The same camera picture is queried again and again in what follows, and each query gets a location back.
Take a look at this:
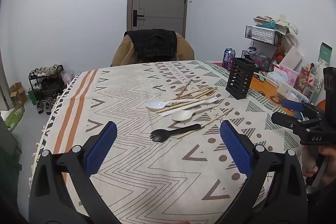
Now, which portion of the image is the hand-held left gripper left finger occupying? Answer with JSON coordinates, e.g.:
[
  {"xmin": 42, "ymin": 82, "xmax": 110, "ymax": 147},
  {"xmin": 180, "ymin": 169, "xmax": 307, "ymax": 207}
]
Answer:
[{"xmin": 28, "ymin": 121, "xmax": 118, "ymax": 224}]

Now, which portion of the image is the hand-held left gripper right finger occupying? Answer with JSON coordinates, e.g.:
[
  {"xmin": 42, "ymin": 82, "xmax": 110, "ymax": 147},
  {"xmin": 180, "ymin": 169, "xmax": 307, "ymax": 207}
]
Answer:
[{"xmin": 219, "ymin": 120, "xmax": 308, "ymax": 224}]

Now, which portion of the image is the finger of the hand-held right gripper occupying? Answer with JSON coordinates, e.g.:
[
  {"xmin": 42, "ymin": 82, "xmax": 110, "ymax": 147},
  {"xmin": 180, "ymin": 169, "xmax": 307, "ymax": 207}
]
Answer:
[
  {"xmin": 271, "ymin": 112, "xmax": 305, "ymax": 135},
  {"xmin": 281, "ymin": 99, "xmax": 324, "ymax": 119}
]

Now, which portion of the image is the white plastic fork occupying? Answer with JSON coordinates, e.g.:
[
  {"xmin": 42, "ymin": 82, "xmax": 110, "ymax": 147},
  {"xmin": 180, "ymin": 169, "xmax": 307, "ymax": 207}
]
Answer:
[{"xmin": 178, "ymin": 97, "xmax": 221, "ymax": 110}]

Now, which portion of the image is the black slotted utensil holder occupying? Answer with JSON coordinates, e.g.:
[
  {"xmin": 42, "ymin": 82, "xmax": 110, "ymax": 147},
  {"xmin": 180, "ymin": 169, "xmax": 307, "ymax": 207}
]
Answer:
[{"xmin": 226, "ymin": 57, "xmax": 256, "ymax": 100}]

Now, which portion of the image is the white plastic spoon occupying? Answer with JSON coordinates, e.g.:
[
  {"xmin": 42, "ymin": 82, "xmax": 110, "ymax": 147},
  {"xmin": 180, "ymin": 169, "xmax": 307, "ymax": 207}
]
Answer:
[{"xmin": 144, "ymin": 99, "xmax": 196, "ymax": 110}]

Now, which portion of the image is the black plastic spork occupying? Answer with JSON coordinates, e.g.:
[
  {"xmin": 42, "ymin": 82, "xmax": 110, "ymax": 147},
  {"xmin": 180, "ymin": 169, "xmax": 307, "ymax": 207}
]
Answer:
[{"xmin": 150, "ymin": 123, "xmax": 201, "ymax": 143}]

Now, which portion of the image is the cream plastic spoon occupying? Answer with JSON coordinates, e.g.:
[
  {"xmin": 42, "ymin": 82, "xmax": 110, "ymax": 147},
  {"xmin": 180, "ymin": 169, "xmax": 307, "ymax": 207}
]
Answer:
[{"xmin": 171, "ymin": 110, "xmax": 210, "ymax": 122}]

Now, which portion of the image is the white plastic knife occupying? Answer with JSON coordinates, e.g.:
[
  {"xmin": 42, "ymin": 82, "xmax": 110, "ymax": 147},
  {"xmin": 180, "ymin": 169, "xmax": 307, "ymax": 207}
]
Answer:
[{"xmin": 161, "ymin": 105, "xmax": 219, "ymax": 117}]

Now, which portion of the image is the pile of wooden chopsticks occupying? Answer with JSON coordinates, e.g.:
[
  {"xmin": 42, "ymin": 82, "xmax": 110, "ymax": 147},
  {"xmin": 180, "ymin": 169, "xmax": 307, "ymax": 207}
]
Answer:
[{"xmin": 155, "ymin": 79, "xmax": 234, "ymax": 139}]

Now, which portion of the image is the person's right hand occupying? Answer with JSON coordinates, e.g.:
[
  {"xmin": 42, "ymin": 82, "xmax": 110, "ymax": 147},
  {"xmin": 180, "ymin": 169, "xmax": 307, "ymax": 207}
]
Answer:
[{"xmin": 301, "ymin": 146, "xmax": 336, "ymax": 187}]

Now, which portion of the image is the white charger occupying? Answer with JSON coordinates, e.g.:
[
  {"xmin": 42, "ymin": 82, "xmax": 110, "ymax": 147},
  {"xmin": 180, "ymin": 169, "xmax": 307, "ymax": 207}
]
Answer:
[{"xmin": 287, "ymin": 91, "xmax": 300, "ymax": 103}]

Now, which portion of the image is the white power strip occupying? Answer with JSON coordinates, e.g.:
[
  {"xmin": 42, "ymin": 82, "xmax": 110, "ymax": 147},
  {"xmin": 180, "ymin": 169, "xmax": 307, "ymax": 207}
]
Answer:
[{"xmin": 278, "ymin": 82, "xmax": 308, "ymax": 103}]

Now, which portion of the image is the red cartoon box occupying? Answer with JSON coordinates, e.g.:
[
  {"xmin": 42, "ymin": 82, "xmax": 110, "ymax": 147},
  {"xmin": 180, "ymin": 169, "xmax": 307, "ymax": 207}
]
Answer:
[{"xmin": 293, "ymin": 66, "xmax": 316, "ymax": 94}]

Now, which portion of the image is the patterned tablecloth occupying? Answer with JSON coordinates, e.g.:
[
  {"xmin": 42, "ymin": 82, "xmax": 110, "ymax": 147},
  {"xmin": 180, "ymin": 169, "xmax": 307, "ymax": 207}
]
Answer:
[{"xmin": 31, "ymin": 60, "xmax": 311, "ymax": 224}]

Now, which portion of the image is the pink floral box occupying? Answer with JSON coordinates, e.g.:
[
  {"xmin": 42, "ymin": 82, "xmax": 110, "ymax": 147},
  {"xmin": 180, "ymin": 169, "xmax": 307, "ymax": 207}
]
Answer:
[{"xmin": 278, "ymin": 64, "xmax": 300, "ymax": 86}]

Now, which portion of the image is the tissue pack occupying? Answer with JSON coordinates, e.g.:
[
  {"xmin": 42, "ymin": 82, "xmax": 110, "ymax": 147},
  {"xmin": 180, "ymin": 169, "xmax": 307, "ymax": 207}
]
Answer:
[{"xmin": 265, "ymin": 69, "xmax": 289, "ymax": 86}]

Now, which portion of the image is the brown teddy bear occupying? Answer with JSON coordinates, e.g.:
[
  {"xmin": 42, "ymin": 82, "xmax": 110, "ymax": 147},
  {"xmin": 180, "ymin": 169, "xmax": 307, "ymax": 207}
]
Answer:
[{"xmin": 274, "ymin": 45, "xmax": 287, "ymax": 62}]

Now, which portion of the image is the green box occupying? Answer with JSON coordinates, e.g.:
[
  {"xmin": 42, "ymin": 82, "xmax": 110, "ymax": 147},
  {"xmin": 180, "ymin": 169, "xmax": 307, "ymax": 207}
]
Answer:
[{"xmin": 317, "ymin": 42, "xmax": 333, "ymax": 67}]

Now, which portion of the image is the purple drink can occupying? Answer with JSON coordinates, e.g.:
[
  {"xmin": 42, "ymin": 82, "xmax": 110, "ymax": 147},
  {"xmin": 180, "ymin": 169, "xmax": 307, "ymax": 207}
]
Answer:
[{"xmin": 223, "ymin": 48, "xmax": 236, "ymax": 70}]

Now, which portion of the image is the black shoe rack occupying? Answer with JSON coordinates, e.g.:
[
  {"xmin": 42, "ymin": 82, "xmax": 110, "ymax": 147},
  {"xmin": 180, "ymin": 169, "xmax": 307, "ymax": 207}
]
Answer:
[{"xmin": 28, "ymin": 64, "xmax": 65, "ymax": 109}]

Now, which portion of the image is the white booklet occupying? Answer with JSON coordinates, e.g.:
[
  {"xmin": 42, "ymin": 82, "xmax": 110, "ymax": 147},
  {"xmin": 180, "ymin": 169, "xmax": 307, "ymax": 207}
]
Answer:
[{"xmin": 253, "ymin": 15, "xmax": 274, "ymax": 24}]

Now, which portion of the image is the green leaf-shaped cushion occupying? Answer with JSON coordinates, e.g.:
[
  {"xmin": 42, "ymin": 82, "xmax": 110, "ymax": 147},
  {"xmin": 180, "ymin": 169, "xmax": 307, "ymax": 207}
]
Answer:
[{"xmin": 2, "ymin": 105, "xmax": 26, "ymax": 132}]

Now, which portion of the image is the dark green cloth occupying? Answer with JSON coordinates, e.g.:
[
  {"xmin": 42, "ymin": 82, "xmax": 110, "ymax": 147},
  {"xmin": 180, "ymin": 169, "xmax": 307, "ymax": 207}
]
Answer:
[{"xmin": 0, "ymin": 116, "xmax": 23, "ymax": 189}]

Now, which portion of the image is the cardboard box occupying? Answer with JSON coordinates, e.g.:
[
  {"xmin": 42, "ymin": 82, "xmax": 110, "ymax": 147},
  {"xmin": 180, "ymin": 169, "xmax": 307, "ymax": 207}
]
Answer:
[{"xmin": 10, "ymin": 82, "xmax": 27, "ymax": 105}]

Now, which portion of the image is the black garment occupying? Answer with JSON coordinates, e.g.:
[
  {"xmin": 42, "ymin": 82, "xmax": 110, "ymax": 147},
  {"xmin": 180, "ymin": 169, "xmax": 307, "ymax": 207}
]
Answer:
[{"xmin": 130, "ymin": 29, "xmax": 178, "ymax": 62}]

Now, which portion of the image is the white power strip cable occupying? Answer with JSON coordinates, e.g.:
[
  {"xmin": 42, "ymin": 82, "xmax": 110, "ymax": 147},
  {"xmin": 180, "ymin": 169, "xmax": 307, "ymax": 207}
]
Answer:
[{"xmin": 253, "ymin": 72, "xmax": 279, "ymax": 88}]

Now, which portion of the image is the black wire basket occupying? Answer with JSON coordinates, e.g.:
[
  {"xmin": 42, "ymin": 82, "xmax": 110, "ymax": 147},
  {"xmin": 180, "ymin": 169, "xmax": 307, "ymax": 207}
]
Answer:
[
  {"xmin": 241, "ymin": 49, "xmax": 274, "ymax": 73},
  {"xmin": 245, "ymin": 25, "xmax": 280, "ymax": 46}
]

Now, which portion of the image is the black door handle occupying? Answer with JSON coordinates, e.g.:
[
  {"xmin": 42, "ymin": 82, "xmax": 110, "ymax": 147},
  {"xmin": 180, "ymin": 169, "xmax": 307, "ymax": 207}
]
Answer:
[{"xmin": 133, "ymin": 10, "xmax": 145, "ymax": 28}]

